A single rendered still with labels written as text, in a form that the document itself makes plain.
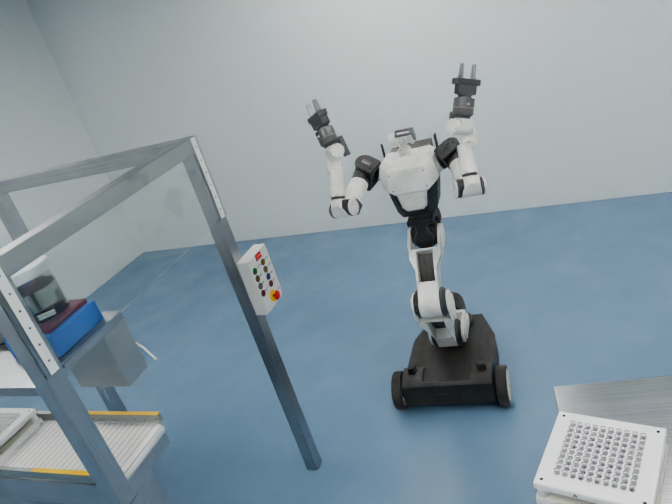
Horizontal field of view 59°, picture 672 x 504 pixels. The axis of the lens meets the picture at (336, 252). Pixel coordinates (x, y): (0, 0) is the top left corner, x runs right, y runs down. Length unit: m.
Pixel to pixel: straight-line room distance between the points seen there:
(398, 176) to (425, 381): 1.05
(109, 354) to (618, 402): 1.51
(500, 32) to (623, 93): 0.98
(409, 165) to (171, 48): 3.47
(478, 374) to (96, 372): 1.78
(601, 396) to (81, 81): 5.70
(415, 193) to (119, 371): 1.53
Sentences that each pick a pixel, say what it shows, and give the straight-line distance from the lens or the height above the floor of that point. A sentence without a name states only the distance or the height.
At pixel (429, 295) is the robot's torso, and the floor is 0.65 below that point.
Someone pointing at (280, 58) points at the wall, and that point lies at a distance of 5.28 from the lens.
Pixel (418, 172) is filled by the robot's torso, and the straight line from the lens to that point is 2.77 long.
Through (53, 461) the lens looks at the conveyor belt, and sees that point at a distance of 2.38.
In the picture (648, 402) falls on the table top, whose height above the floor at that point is 0.89.
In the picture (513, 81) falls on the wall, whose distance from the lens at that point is 4.83.
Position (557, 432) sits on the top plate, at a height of 0.96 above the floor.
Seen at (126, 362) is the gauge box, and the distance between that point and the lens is 2.07.
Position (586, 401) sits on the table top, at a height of 0.89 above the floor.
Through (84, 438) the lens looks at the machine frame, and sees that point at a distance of 1.89.
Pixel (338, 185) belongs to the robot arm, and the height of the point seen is 1.27.
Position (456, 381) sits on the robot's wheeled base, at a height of 0.19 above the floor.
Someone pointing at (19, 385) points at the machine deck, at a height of 1.35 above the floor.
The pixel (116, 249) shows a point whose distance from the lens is 1.97.
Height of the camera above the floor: 2.09
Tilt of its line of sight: 24 degrees down
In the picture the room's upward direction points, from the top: 18 degrees counter-clockwise
